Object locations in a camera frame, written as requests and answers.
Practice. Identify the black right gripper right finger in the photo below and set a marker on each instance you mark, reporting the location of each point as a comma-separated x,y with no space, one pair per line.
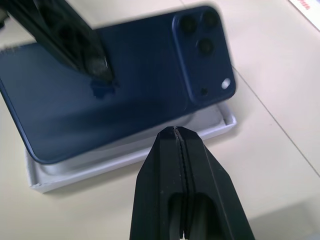
212,195

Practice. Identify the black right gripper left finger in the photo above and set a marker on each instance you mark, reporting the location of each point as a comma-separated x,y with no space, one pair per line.
157,190

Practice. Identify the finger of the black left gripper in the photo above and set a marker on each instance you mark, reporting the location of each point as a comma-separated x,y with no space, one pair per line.
75,32
37,25

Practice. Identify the dark blue smartphone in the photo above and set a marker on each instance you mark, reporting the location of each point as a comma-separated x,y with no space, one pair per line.
140,75

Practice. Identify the white phone box base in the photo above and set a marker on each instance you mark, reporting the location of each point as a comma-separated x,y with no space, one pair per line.
117,165

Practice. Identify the white paper with red print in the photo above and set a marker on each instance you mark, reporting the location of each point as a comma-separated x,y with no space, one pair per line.
307,12

